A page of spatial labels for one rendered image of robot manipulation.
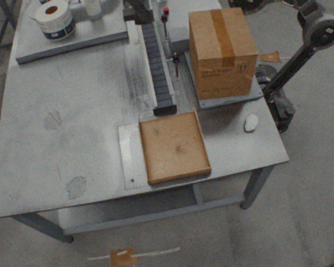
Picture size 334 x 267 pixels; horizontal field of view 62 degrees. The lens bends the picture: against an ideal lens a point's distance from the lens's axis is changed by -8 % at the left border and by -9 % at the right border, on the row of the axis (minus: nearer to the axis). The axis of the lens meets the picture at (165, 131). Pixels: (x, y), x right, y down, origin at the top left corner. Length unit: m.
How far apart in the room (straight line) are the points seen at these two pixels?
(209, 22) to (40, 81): 0.94
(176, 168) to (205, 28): 0.59
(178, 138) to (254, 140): 0.33
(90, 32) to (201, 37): 0.74
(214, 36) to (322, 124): 1.47
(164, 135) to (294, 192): 1.17
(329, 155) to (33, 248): 2.23
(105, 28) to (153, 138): 0.75
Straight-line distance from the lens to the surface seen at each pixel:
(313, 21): 1.72
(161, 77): 1.45
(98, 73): 1.62
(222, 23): 1.35
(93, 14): 1.84
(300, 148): 2.35
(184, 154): 1.28
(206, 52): 1.22
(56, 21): 1.75
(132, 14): 1.47
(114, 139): 1.36
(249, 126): 1.34
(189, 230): 2.03
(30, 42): 1.92
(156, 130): 1.34
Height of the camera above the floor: 1.99
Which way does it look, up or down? 60 degrees down
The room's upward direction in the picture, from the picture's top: 10 degrees counter-clockwise
